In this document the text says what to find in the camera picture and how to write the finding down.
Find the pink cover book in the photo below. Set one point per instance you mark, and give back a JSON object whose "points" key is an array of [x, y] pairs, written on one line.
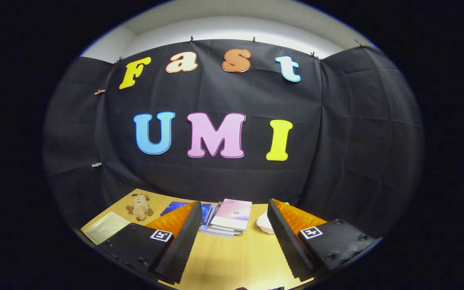
{"points": [[232, 213]]}

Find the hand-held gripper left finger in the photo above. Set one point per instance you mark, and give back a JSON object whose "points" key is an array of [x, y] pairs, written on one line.
{"points": [[183, 245]]}

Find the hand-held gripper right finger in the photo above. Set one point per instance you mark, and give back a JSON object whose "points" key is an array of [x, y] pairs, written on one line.
{"points": [[288, 245]]}

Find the beige fabric storage box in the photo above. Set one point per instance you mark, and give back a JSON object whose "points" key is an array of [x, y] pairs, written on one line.
{"points": [[105, 227]]}

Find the beige plush dog toy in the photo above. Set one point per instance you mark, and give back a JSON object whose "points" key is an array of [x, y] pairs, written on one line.
{"points": [[140, 207]]}

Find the white book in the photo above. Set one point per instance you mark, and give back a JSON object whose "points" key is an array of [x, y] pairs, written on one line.
{"points": [[220, 230]]}

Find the white plush toy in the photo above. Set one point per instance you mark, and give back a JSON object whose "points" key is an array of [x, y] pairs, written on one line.
{"points": [[265, 223]]}

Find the dark blue book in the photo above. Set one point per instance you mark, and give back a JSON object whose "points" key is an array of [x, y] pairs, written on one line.
{"points": [[171, 207]]}

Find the light blue book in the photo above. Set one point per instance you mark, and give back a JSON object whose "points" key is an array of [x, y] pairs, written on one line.
{"points": [[208, 230]]}

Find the pink clip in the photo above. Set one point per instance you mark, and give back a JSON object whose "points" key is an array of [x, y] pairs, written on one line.
{"points": [[100, 92]]}

